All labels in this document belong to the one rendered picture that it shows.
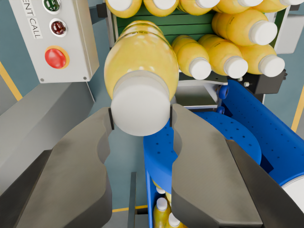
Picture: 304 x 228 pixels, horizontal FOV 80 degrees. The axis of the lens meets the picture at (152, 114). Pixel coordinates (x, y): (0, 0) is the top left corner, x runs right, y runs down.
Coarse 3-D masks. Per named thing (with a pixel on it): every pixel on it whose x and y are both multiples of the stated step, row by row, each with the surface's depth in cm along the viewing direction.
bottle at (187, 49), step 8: (176, 40) 49; (184, 40) 45; (192, 40) 44; (176, 48) 45; (184, 48) 40; (192, 48) 39; (200, 48) 38; (176, 56) 43; (184, 56) 39; (192, 56) 38; (200, 56) 37; (208, 56) 39; (184, 64) 39; (184, 72) 41
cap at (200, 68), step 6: (198, 60) 36; (204, 60) 35; (192, 66) 36; (198, 66) 35; (204, 66) 35; (210, 66) 35; (192, 72) 36; (198, 72) 36; (204, 72) 36; (198, 78) 37; (204, 78) 37
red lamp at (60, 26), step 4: (52, 24) 30; (56, 24) 30; (60, 24) 30; (52, 28) 30; (56, 28) 30; (60, 28) 30; (64, 28) 31; (56, 32) 31; (60, 32) 31; (64, 32) 31
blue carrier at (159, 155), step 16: (208, 112) 56; (224, 128) 49; (240, 128) 48; (144, 144) 45; (160, 144) 44; (240, 144) 43; (256, 144) 43; (144, 160) 48; (160, 160) 40; (256, 160) 39; (160, 176) 40
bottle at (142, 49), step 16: (128, 32) 19; (144, 32) 17; (160, 32) 22; (112, 48) 16; (128, 48) 14; (144, 48) 14; (160, 48) 15; (112, 64) 14; (128, 64) 13; (144, 64) 13; (160, 64) 14; (176, 64) 16; (112, 80) 14; (160, 80) 13; (176, 80) 15; (112, 96) 15
